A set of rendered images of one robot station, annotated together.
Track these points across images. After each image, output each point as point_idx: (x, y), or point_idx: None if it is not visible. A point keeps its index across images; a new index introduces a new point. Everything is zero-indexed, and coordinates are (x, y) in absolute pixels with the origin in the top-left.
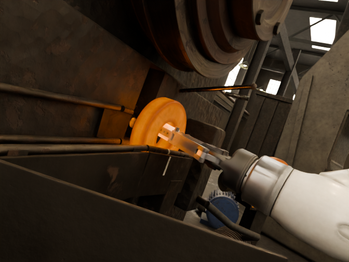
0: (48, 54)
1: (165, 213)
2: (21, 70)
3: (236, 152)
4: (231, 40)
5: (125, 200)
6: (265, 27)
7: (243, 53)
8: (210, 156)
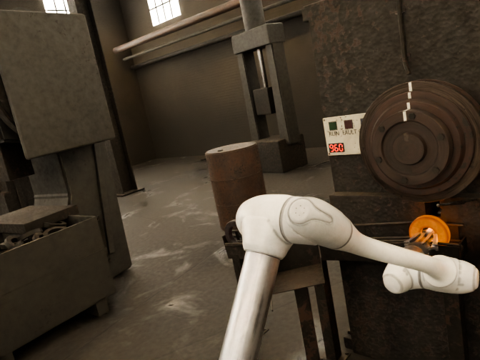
0: (374, 211)
1: None
2: (369, 218)
3: (408, 243)
4: (418, 186)
5: None
6: (419, 177)
7: (458, 178)
8: (406, 245)
